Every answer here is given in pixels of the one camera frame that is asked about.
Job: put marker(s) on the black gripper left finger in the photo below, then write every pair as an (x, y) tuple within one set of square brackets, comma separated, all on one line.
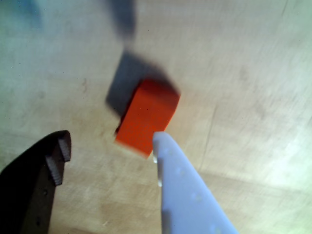
[(22, 195)]

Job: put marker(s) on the red-orange lego block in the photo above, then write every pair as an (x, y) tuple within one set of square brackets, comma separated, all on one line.
[(148, 114)]

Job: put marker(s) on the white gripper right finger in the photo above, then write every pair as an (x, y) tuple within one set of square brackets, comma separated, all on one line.
[(185, 195)]

